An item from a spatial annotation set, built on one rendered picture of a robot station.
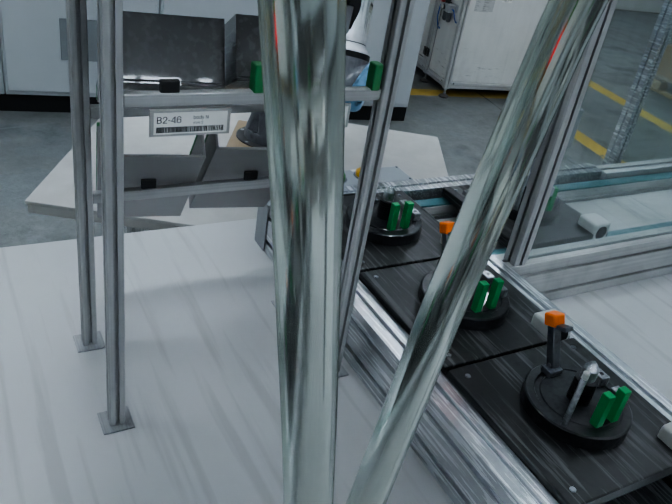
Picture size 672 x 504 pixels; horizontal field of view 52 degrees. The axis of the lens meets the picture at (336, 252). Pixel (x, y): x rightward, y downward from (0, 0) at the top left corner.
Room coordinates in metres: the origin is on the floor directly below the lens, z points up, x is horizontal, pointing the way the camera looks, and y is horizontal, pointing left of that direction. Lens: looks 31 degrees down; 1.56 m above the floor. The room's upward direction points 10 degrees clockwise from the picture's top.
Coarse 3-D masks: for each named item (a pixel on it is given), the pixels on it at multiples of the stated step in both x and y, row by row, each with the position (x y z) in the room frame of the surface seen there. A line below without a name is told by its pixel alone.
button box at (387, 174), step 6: (384, 168) 1.40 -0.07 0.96; (390, 168) 1.40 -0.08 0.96; (396, 168) 1.41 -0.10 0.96; (348, 174) 1.33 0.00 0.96; (354, 174) 1.33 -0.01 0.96; (384, 174) 1.36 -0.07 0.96; (390, 174) 1.37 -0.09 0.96; (396, 174) 1.38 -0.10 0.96; (402, 174) 1.38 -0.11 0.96; (348, 180) 1.30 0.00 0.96; (354, 180) 1.31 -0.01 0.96; (384, 180) 1.33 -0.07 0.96; (390, 180) 1.34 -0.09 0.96; (396, 180) 1.35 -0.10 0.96; (402, 180) 1.35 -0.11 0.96
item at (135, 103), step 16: (128, 96) 0.65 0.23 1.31; (144, 96) 0.66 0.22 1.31; (160, 96) 0.67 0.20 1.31; (176, 96) 0.68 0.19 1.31; (192, 96) 0.69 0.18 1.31; (208, 96) 0.70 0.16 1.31; (224, 96) 0.71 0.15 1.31; (240, 96) 0.72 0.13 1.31; (256, 96) 0.73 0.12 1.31; (352, 96) 0.79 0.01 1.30; (368, 96) 0.81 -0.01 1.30; (96, 112) 0.80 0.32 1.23; (128, 112) 0.82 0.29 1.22; (144, 112) 0.83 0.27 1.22; (240, 112) 0.90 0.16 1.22
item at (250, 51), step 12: (228, 24) 0.84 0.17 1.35; (240, 24) 0.80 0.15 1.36; (252, 24) 0.81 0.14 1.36; (228, 36) 0.83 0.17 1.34; (240, 36) 0.79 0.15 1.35; (252, 36) 0.80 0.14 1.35; (228, 48) 0.83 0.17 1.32; (240, 48) 0.79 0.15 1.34; (252, 48) 0.80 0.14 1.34; (228, 60) 0.82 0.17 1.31; (240, 60) 0.78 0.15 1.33; (252, 60) 0.79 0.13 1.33; (228, 72) 0.82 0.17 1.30; (240, 72) 0.78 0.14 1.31; (228, 84) 0.81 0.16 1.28; (240, 84) 0.81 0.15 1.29
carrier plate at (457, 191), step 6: (450, 186) 1.34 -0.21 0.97; (456, 186) 1.35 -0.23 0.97; (462, 186) 1.35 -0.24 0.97; (468, 186) 1.36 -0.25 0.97; (444, 192) 1.32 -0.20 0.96; (450, 192) 1.31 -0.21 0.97; (456, 192) 1.32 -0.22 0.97; (462, 192) 1.32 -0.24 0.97; (450, 198) 1.31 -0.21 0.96; (456, 198) 1.29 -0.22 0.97; (462, 198) 1.29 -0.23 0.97; (456, 204) 1.29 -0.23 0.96; (510, 222) 1.22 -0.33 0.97; (504, 228) 1.19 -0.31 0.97; (510, 228) 1.20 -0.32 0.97; (504, 234) 1.17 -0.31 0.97; (510, 234) 1.17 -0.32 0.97; (498, 240) 1.17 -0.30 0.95; (504, 240) 1.16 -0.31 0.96
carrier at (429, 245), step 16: (384, 192) 1.11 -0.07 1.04; (400, 192) 1.27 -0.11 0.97; (352, 208) 1.12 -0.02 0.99; (384, 208) 1.10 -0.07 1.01; (400, 208) 1.15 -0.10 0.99; (416, 208) 1.21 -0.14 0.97; (384, 224) 1.08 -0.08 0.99; (400, 224) 1.09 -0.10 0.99; (416, 224) 1.11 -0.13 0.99; (432, 224) 1.16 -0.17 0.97; (368, 240) 1.05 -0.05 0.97; (384, 240) 1.05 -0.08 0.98; (400, 240) 1.05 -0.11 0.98; (416, 240) 1.08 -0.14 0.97; (432, 240) 1.09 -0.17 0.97; (368, 256) 1.00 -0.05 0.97; (384, 256) 1.01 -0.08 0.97; (400, 256) 1.02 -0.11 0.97; (416, 256) 1.03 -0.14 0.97; (432, 256) 1.04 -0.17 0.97
